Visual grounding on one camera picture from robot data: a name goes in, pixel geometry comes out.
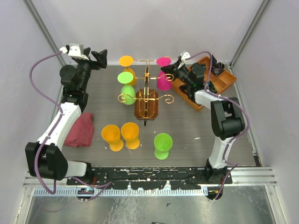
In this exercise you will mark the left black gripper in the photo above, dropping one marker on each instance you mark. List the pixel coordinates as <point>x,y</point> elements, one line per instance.
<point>101,57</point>

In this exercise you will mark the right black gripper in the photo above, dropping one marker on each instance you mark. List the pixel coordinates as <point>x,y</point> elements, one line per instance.
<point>173,69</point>

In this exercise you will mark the pink wine glass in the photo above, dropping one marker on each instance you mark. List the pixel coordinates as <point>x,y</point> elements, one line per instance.
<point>163,83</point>

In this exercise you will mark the orange wine glass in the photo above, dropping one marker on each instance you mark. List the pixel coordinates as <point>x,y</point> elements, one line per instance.
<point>130,133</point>
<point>126,61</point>
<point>112,136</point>

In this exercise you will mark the green wine glass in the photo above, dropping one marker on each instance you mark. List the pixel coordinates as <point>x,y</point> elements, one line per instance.
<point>162,143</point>
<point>127,95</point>

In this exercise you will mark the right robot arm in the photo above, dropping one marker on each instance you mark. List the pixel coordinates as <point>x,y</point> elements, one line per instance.
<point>226,116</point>

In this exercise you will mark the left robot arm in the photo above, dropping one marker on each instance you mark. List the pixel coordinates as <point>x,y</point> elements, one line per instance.
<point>44,157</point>

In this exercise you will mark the green wine glass front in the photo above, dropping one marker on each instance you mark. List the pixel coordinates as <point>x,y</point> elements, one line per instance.
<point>162,143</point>

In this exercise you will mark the blue floral folded tie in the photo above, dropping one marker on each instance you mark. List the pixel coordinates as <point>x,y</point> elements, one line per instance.
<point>211,87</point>

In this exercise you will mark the black patterned folded tie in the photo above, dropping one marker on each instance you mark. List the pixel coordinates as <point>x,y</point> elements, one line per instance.
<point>217,67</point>

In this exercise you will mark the wooden compartment tray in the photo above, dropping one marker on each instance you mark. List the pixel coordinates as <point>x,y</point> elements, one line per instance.
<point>221,83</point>

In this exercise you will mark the red cloth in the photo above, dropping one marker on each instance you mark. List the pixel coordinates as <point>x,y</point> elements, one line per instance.
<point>81,132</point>

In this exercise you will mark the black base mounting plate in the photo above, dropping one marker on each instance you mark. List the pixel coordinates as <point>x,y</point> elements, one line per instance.
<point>150,178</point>

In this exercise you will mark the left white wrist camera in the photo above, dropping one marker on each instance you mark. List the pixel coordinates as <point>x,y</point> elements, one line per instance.
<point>74,50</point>

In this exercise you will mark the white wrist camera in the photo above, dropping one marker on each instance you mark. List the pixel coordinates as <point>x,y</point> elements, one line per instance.
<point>74,50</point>
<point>184,56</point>

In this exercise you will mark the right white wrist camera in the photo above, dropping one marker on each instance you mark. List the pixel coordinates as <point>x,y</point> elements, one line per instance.
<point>184,56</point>

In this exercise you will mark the gold wire wine glass rack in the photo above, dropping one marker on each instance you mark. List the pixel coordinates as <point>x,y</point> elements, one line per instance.
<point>146,104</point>

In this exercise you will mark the grey cable duct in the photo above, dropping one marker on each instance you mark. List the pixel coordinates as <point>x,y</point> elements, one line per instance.
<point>88,192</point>

